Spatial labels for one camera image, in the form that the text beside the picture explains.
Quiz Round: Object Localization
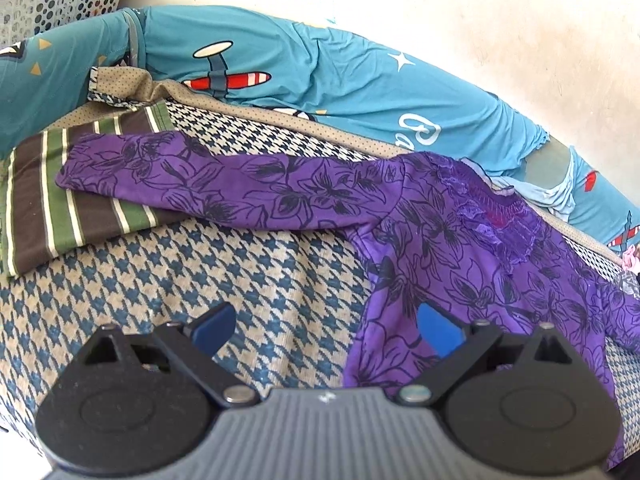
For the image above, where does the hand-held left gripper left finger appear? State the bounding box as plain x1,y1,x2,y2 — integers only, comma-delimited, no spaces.
82,302,258,407

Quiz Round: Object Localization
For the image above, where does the blue pillow with red print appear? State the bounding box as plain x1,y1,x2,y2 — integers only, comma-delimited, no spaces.
567,145,640,252

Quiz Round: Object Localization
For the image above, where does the white perforated plastic basket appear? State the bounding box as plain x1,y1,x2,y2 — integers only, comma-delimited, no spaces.
0,0,137,49

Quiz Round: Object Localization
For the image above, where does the brown green striped folded garment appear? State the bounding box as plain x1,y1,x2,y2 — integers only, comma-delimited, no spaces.
0,100,188,277

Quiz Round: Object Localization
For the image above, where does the grey green headboard panel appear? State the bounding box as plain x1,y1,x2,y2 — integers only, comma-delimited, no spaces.
525,140,576,187

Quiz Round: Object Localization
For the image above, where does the light blue cloth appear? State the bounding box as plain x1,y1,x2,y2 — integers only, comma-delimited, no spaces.
492,180,577,222

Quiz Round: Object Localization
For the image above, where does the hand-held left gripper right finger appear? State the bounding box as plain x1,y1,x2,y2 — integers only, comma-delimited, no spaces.
397,302,574,407

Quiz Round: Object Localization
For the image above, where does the teal pillow with yellow triangles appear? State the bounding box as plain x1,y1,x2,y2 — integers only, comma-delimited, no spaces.
0,10,146,151

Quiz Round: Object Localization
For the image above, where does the purple floral top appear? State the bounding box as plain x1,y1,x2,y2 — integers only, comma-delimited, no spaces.
55,130,640,466

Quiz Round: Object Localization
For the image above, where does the blue beige houndstooth blanket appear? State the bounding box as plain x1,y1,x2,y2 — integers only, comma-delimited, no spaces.
0,97,640,441

